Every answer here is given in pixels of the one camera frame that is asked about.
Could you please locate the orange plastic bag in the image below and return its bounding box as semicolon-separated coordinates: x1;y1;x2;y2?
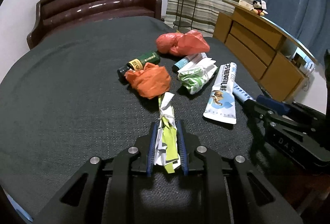
125;62;172;100

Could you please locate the red plastic bag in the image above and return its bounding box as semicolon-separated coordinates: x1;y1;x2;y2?
156;29;211;57

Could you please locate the white yellow-green wrapper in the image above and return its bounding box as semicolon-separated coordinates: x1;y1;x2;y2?
154;92;180;174

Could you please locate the large white printed tube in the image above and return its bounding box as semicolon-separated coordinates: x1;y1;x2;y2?
203;61;238;125

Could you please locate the small picture card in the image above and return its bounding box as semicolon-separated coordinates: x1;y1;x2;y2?
293;50;314;70

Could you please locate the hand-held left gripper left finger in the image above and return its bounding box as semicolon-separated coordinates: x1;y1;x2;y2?
33;122;158;224

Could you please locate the small blue white tube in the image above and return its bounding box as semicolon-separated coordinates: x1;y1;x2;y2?
172;53;207;73

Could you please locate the slim blue white tube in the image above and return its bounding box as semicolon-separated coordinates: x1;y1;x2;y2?
232;82;257;106

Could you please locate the black metal plant stand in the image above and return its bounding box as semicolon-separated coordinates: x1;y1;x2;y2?
173;0;202;32

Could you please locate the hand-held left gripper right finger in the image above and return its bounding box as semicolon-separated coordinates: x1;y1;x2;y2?
177;121;303;224

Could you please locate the green white crumpled bag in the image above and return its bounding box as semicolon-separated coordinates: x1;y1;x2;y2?
177;58;218;96

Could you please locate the dark green glass bottle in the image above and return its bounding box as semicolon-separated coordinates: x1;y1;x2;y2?
117;51;161;83

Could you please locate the wooden cabinet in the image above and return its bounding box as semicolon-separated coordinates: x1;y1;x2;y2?
213;0;318;103

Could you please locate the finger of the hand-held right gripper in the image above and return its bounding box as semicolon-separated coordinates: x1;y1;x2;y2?
256;94;292;116
243;99;275;128

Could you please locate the mouse plush toy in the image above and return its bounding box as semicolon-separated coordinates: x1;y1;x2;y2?
251;0;269;17

